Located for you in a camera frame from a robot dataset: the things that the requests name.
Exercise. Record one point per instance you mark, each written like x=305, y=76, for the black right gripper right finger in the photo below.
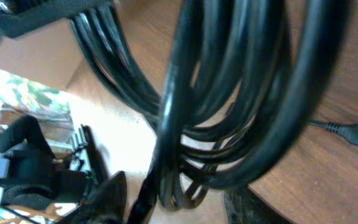
x=245, y=207

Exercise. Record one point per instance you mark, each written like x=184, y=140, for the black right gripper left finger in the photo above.
x=104, y=205

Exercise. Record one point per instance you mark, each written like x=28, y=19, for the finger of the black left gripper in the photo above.
x=20, y=17

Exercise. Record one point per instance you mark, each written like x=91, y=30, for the black office chair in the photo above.
x=34, y=181

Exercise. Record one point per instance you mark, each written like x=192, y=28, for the person in dark clothes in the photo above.
x=24, y=134

